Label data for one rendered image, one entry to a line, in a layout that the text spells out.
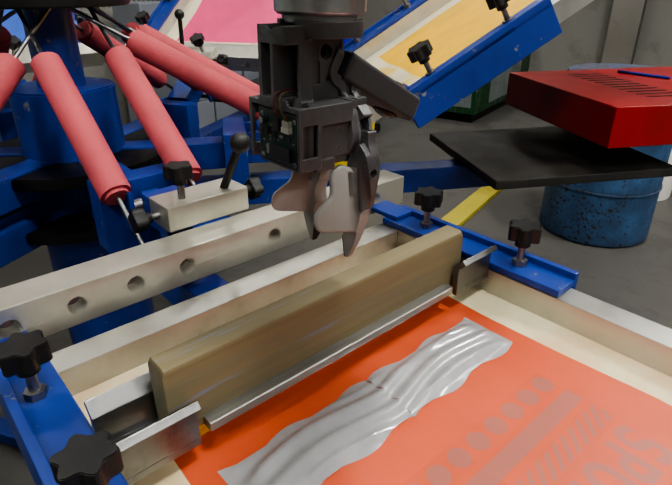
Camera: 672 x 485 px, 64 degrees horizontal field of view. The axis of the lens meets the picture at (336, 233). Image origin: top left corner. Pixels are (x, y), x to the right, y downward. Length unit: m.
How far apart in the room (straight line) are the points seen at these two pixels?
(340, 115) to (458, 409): 0.32
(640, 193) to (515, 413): 2.71
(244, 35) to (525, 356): 1.44
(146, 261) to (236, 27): 1.31
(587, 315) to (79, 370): 0.57
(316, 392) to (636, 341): 0.36
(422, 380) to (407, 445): 0.09
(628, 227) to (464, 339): 2.67
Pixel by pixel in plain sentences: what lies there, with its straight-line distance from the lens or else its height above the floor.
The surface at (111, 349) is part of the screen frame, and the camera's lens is 0.63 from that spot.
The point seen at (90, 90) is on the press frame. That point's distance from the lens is 1.18.
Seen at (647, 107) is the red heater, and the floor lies 1.10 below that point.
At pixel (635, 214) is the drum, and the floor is 0.20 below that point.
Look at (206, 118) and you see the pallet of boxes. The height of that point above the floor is 0.24.
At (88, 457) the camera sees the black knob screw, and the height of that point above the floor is 1.06.
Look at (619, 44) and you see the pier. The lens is 7.01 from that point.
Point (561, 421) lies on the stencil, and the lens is 0.60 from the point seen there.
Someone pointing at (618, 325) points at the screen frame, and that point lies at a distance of 0.70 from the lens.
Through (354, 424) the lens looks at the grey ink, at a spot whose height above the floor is 0.96.
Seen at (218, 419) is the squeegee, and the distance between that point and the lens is 0.52.
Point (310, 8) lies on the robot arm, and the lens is 0.44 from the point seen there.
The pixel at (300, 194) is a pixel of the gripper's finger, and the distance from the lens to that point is 0.53.
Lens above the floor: 1.35
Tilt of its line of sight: 26 degrees down
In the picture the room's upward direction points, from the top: straight up
